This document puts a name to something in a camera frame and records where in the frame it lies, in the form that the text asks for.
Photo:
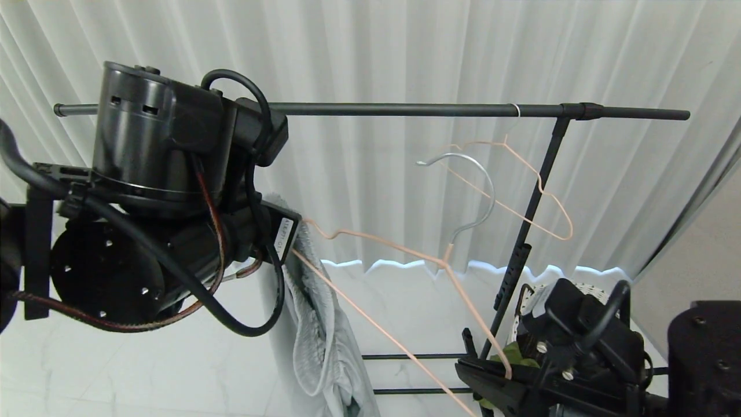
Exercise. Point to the black clothes rack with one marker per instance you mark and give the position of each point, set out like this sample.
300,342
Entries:
405,108

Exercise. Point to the pale grey shorts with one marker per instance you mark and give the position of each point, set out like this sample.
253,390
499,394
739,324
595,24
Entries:
312,347

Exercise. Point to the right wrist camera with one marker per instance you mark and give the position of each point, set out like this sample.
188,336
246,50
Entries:
564,304

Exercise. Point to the white laundry basket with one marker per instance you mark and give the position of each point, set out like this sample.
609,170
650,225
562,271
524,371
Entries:
587,287

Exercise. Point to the green garment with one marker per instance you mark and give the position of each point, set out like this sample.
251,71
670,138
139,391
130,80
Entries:
515,353

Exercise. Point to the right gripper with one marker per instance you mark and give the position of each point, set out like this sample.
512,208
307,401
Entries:
590,405

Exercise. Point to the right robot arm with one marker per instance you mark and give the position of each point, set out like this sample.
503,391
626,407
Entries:
706,359

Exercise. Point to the pink clothes hanger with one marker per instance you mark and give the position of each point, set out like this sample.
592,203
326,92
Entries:
477,315
538,191

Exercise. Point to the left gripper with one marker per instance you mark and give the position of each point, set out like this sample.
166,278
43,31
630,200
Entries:
231,243

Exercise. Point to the white curtain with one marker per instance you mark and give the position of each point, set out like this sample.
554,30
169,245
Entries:
376,46

